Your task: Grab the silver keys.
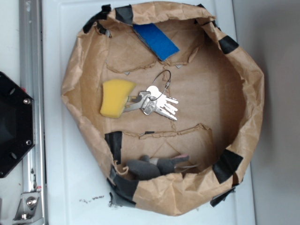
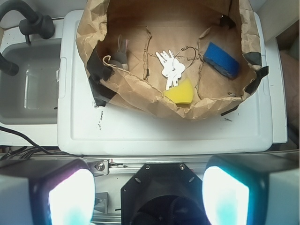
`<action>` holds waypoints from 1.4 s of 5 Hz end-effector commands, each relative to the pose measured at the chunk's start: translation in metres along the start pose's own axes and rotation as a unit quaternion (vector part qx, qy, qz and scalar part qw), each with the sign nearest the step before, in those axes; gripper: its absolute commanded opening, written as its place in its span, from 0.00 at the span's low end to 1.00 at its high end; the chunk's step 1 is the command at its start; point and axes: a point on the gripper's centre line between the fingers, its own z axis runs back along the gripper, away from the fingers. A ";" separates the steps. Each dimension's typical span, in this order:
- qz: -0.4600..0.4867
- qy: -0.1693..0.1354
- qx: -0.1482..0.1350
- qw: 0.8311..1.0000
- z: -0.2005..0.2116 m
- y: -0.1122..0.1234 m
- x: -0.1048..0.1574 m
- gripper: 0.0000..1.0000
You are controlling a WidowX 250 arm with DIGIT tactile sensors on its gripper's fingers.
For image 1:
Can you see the brown paper bag bin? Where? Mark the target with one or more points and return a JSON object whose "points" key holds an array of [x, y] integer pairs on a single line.
{"points": [[220, 90]]}

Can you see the yellow sponge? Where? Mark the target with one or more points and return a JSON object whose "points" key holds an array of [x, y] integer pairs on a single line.
{"points": [[115, 97]]}

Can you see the grey toy mouse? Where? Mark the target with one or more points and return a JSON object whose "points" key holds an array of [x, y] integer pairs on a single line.
{"points": [[147, 168]]}

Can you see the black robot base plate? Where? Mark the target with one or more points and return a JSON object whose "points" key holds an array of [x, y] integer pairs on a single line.
{"points": [[16, 124]]}

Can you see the aluminium rail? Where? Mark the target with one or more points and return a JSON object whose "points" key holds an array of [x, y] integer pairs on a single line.
{"points": [[31, 77]]}

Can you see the metal corner bracket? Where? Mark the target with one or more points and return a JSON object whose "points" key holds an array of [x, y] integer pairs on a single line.
{"points": [[29, 209]]}

